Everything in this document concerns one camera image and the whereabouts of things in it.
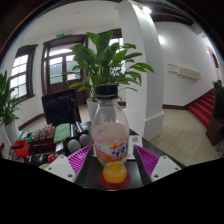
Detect dark wooden double door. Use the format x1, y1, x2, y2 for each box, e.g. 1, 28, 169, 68
41, 34, 90, 98

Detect flat round red coaster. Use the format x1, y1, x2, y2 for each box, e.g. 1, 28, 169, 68
99, 170, 131, 191

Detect red carpeted staircase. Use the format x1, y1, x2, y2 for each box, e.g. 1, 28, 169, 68
188, 89, 216, 129

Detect red plastic box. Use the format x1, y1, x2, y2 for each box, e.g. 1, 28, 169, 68
12, 139, 32, 158

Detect black office chair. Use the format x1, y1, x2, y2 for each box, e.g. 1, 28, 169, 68
41, 88, 83, 126

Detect green flat box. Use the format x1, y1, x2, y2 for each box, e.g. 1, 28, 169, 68
18, 130, 34, 143

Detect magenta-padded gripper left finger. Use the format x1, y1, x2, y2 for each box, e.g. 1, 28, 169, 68
44, 144, 96, 186

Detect dark wooden plant stand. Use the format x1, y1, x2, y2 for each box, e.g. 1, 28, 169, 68
205, 80, 224, 148

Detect leafy plant in white pot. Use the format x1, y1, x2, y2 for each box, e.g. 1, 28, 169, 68
64, 30, 155, 123
0, 69, 23, 148

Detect grey round ball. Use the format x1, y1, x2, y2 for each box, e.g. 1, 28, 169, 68
78, 133, 93, 148
67, 139, 82, 154

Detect small red ball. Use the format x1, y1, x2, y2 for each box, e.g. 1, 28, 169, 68
47, 153, 58, 164

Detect dark-framed window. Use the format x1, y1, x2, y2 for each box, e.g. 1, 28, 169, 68
8, 44, 38, 101
106, 28, 124, 48

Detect orange drink plastic bottle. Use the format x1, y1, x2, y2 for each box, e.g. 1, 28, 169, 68
90, 83, 130, 185

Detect white wall heater unit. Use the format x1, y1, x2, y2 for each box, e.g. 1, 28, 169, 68
168, 63, 202, 80

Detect green folded cloth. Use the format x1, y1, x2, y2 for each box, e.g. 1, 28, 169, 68
53, 123, 72, 144

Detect tray of small jars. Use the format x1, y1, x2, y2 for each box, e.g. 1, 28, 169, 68
32, 123, 56, 144

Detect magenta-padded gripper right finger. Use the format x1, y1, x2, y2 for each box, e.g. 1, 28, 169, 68
132, 144, 183, 186

